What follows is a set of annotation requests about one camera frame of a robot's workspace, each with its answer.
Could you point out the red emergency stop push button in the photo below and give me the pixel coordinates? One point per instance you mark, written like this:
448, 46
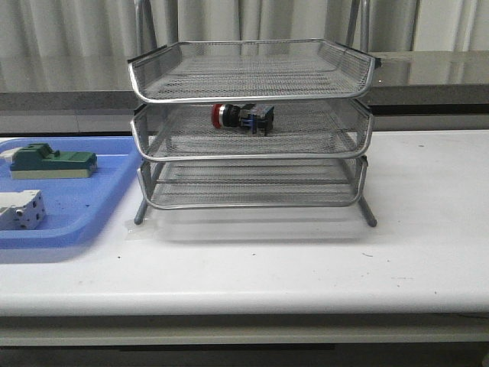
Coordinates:
256, 119

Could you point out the silver mesh top tray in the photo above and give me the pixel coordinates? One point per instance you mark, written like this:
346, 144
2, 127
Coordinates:
234, 71

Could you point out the blue plastic tray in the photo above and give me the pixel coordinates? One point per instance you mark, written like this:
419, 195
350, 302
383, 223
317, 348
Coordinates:
77, 209

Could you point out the grey back counter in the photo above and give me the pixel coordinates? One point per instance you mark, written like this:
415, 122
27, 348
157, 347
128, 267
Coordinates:
412, 90

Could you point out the white circuit breaker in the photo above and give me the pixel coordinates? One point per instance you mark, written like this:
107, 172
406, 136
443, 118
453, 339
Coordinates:
22, 210

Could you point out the white part on tray edge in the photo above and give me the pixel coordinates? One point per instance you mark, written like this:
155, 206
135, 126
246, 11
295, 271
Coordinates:
9, 154

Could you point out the green and beige switch block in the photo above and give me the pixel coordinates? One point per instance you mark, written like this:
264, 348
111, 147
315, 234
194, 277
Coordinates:
39, 161

